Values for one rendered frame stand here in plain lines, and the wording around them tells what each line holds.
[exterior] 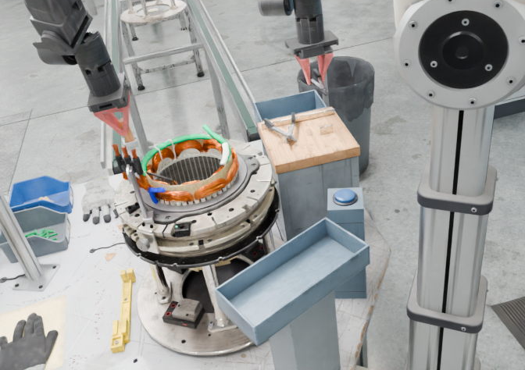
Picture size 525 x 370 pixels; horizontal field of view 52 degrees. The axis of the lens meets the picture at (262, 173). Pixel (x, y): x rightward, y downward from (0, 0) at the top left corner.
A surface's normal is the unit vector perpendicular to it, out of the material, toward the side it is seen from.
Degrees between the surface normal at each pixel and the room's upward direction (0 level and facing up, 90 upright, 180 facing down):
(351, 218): 90
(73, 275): 0
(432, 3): 90
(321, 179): 90
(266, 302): 0
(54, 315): 0
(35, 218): 88
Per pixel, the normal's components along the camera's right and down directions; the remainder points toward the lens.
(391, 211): -0.14, -0.82
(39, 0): -0.22, 0.82
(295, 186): 0.20, 0.54
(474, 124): -0.40, 0.56
